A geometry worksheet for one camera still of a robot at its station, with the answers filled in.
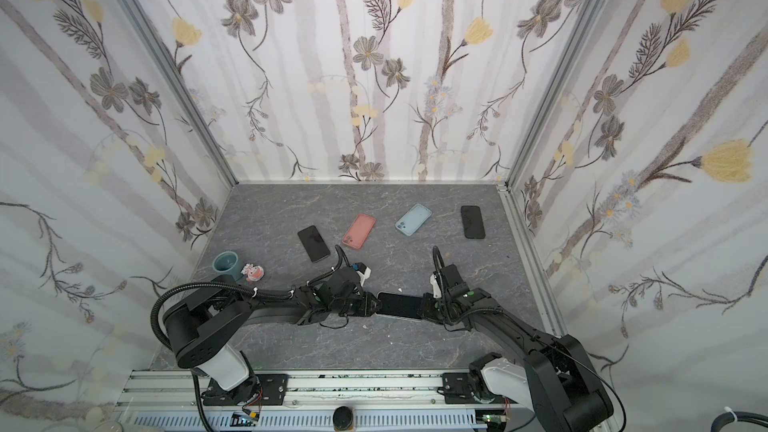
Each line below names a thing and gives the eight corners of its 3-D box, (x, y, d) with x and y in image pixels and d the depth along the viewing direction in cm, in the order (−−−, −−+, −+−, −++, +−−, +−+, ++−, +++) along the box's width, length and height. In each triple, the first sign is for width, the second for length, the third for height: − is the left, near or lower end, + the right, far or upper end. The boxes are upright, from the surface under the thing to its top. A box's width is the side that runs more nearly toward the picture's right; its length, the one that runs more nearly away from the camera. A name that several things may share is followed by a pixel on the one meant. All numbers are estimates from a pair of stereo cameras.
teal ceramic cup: (217, 281, 95) (207, 271, 90) (225, 262, 100) (216, 251, 94) (243, 281, 95) (234, 271, 90) (249, 262, 100) (241, 251, 94)
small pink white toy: (244, 281, 95) (239, 276, 92) (248, 268, 98) (244, 263, 95) (262, 281, 95) (258, 276, 92) (266, 268, 98) (262, 263, 95)
